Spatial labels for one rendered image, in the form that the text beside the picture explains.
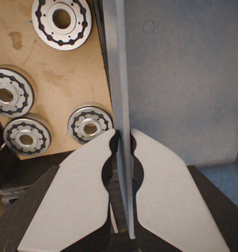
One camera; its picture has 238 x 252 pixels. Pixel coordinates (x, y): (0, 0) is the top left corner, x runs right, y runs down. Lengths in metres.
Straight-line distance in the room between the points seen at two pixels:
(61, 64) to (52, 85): 0.05
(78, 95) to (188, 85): 0.29
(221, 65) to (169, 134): 0.08
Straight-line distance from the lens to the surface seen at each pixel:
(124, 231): 0.79
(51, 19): 0.37
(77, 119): 0.42
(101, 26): 0.30
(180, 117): 0.19
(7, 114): 0.45
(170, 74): 0.17
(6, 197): 0.50
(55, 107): 0.44
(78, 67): 0.41
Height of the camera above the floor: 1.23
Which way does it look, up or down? 60 degrees down
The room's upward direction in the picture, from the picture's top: 167 degrees clockwise
